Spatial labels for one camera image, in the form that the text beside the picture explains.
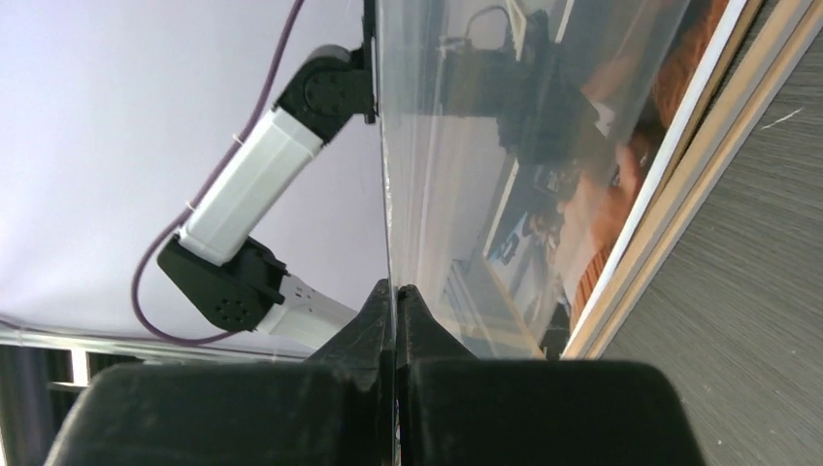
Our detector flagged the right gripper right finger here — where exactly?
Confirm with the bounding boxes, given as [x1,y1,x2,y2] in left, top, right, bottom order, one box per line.
[396,285,705,465]

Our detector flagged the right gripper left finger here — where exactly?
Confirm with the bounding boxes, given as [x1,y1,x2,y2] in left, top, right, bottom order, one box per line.
[47,280,394,465]

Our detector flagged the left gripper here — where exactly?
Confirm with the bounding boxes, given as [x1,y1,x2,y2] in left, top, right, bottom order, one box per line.
[439,10,613,168]

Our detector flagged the clear acrylic sheet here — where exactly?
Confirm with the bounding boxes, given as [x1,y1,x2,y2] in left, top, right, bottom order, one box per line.
[378,1,663,358]

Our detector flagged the white wooden picture frame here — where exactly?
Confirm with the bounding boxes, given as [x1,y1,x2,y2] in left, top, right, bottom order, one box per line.
[563,1,822,359]

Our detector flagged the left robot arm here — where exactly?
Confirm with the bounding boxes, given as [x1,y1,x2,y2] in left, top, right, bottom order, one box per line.
[151,1,605,348]

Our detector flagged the printed photo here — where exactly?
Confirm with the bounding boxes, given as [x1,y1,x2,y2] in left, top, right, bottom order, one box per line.
[486,1,747,333]

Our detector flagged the brown backing board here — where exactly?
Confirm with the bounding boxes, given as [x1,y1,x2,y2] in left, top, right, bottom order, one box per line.
[444,1,761,359]

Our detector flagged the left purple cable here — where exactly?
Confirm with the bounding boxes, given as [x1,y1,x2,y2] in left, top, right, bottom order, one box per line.
[0,0,308,349]

